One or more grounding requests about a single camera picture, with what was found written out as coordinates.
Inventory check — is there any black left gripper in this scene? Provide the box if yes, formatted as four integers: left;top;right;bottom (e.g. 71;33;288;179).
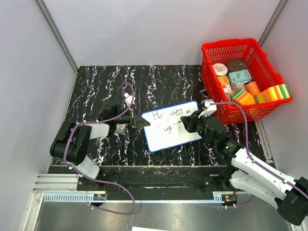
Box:
114;107;150;128

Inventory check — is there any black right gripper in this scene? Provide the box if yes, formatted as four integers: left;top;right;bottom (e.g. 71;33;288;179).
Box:
180;110;216;148

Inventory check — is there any blue framed whiteboard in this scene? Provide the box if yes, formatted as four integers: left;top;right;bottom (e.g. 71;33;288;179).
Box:
141;100;201;153

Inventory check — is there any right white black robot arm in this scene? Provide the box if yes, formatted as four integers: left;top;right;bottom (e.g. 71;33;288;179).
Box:
180;111;308;226

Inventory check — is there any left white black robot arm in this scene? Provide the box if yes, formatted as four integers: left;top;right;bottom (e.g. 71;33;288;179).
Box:
50;105;151;190

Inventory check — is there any orange pink package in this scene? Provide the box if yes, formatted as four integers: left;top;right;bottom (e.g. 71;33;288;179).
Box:
217;75;231;88

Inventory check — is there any white grey box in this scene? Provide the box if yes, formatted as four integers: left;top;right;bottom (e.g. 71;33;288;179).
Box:
231;81;247;91

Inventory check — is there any green yellow sponge box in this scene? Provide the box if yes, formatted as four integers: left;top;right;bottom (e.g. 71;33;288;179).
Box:
231;89;256;106

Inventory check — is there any white tape roll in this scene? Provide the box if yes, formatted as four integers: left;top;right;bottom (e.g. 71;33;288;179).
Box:
212;63;228;76

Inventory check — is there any teal box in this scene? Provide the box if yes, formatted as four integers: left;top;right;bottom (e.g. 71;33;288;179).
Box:
228;69;252;84

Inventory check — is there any orange cylinder package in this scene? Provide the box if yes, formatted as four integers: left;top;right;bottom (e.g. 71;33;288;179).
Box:
244;80;260;97

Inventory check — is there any brown round item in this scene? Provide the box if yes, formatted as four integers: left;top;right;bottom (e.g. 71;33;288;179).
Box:
227;59;248;72

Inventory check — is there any red plastic basket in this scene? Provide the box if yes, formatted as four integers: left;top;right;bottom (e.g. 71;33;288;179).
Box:
201;38;293;125

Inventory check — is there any yellow orange sponge pack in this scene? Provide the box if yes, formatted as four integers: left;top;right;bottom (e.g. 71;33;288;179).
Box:
255;83;292;103

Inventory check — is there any white paper sheet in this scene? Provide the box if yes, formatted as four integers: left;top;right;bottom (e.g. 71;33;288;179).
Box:
132;227;165;231

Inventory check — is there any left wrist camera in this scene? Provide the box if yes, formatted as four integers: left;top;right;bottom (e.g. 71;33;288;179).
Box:
124;93;135;106

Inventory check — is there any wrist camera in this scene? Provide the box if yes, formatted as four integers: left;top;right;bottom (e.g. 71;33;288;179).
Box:
124;93;135;106
198;99;217;118

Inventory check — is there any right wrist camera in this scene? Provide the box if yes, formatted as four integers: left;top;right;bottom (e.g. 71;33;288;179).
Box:
198;99;217;118

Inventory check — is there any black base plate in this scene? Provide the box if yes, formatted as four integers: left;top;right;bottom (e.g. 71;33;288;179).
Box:
76;165;248;193

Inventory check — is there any aluminium rail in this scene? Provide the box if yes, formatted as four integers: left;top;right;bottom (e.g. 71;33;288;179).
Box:
32;174;80;192

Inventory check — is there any white slotted cable duct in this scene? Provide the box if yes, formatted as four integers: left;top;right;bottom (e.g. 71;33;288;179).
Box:
43;190;233;204

